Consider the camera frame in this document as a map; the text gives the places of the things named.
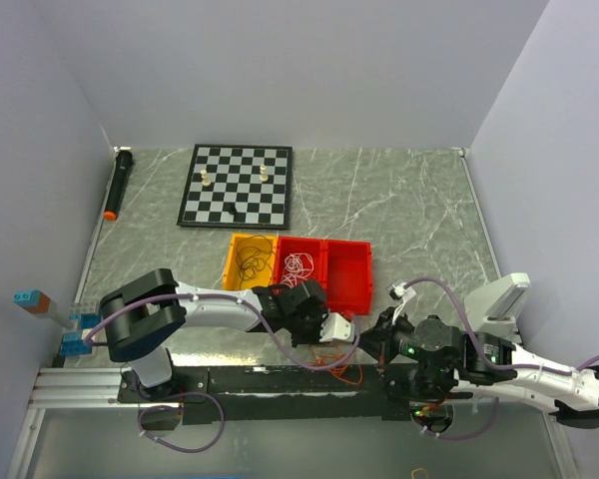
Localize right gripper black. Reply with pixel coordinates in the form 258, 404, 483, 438
352, 305, 450, 371

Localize white thin cable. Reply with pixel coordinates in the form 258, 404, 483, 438
279, 251, 316, 289

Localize red bin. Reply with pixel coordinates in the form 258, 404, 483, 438
273, 237, 326, 288
325, 239, 373, 315

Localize yellow plastic bin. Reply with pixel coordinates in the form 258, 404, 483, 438
223, 233, 278, 290

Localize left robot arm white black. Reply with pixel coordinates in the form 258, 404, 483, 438
100, 268, 329, 401

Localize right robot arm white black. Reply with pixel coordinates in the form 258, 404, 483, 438
358, 307, 599, 429

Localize white grey stand device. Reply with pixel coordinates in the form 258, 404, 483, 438
464, 272, 531, 339

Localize white chess piece right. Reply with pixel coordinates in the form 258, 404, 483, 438
260, 165, 269, 183

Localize white chess piece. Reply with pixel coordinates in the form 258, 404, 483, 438
201, 170, 212, 188
260, 165, 269, 183

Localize black white chessboard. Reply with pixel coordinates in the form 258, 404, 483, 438
177, 144, 294, 231

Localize white chess piece left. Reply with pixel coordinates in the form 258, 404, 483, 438
201, 170, 212, 188

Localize blue grey toy brick stack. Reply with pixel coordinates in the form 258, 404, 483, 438
58, 300, 101, 358

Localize black marker orange cap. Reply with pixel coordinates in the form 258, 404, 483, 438
103, 150, 135, 222

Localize blue orange toy block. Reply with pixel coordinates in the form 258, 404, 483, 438
13, 289, 52, 317

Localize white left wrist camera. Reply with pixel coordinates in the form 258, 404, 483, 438
319, 312, 355, 343

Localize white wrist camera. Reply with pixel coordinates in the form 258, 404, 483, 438
388, 281, 416, 323
319, 312, 355, 343

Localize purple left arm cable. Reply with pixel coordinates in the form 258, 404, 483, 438
82, 292, 361, 454

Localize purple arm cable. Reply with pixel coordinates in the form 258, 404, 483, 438
403, 277, 599, 441
82, 292, 361, 454

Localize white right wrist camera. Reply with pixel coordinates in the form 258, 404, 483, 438
388, 281, 416, 323

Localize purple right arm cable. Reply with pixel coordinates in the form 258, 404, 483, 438
403, 277, 599, 441

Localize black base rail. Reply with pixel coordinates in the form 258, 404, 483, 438
117, 364, 423, 425

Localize aluminium frame rail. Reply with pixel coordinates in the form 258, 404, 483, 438
29, 366, 131, 410

